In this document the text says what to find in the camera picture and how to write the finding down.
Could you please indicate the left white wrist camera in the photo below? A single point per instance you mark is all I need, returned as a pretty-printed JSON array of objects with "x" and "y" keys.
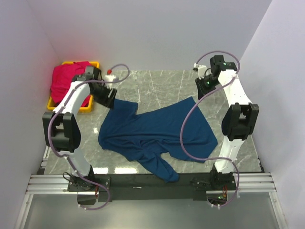
[{"x": 110, "y": 78}]

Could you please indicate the black base beam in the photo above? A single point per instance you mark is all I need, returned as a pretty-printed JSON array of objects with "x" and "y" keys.
[{"x": 149, "y": 187}]

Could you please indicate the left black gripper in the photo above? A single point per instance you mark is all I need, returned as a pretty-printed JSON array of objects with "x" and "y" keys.
[{"x": 109, "y": 101}]

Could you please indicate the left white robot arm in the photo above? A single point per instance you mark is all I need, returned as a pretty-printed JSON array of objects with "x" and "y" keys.
[{"x": 62, "y": 133}]

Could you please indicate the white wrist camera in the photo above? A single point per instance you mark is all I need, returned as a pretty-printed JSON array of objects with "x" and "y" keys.
[
  {"x": 200, "y": 69},
  {"x": 110, "y": 78}
]

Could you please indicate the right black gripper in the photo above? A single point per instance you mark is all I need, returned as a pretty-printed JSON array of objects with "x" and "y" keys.
[{"x": 201, "y": 90}]

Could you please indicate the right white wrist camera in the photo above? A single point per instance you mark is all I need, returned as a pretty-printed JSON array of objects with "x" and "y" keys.
[{"x": 200, "y": 69}]

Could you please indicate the blue t shirt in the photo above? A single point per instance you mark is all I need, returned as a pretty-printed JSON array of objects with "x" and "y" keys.
[{"x": 145, "y": 137}]

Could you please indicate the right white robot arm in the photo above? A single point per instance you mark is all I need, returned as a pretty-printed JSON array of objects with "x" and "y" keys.
[{"x": 240, "y": 118}]

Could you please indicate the pink t shirt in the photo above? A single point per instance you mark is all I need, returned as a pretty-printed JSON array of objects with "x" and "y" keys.
[{"x": 62, "y": 77}]

